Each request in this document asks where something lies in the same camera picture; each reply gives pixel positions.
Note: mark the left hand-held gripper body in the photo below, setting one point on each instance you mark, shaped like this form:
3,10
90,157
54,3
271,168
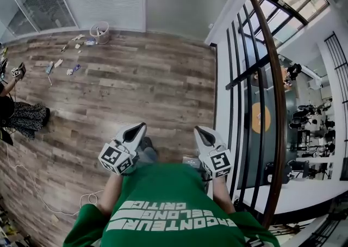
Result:
114,157

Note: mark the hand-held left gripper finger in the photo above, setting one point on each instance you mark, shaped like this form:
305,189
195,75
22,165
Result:
139,139
127,129

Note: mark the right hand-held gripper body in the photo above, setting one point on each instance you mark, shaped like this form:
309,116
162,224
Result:
218,163

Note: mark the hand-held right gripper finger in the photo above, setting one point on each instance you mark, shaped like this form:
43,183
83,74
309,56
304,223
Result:
217,138
201,146

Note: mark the frosted glass door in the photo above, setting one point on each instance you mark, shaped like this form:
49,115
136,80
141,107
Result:
187,1

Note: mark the person's left forearm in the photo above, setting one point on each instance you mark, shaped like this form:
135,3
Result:
110,188

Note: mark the person's right forearm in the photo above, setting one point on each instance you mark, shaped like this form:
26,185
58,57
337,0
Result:
222,192

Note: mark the person's leg in jeans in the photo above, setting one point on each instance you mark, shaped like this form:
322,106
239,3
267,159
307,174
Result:
148,153

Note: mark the black box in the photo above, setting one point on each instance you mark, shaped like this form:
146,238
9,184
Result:
191,161

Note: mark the row of black railing bars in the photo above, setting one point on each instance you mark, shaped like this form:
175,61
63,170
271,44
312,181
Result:
239,99

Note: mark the round orange table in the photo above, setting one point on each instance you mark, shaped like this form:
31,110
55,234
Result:
261,118

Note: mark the person's green printed shirt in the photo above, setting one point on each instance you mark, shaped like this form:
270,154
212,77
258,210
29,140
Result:
168,186

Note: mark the black machine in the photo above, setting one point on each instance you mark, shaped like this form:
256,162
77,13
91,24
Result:
288,171

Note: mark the brown wooden handrail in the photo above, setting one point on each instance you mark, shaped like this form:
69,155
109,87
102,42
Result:
278,104

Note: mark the dark blue packet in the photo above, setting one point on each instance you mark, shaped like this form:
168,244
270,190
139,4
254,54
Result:
77,67

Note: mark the crumpled white paper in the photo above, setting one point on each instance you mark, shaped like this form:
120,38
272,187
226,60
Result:
70,71

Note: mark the thin white stick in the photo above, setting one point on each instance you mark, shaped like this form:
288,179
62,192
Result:
50,80

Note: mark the blue white packet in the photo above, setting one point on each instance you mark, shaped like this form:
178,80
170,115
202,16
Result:
91,42

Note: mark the black equipment cluster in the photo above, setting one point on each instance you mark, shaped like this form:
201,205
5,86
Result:
312,129

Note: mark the beige paper piece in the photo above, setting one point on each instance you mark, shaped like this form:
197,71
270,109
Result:
58,63

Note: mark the small paper scrap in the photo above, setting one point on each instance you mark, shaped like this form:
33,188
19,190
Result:
77,46

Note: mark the white waste bin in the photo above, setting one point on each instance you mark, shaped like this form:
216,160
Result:
101,33

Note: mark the light blue wrapper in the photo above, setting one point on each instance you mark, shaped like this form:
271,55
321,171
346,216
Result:
49,67

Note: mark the thin dark stick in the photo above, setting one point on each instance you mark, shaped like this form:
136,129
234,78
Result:
64,48

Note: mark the white paper scrap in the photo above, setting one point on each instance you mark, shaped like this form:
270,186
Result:
77,37

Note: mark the white air conditioner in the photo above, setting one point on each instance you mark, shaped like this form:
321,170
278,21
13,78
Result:
316,81

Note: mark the black metal railing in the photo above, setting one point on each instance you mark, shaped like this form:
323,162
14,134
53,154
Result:
340,71

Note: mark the black framed window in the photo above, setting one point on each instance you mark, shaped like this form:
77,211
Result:
292,9

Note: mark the glass partition with blind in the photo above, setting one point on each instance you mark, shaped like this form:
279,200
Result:
40,1

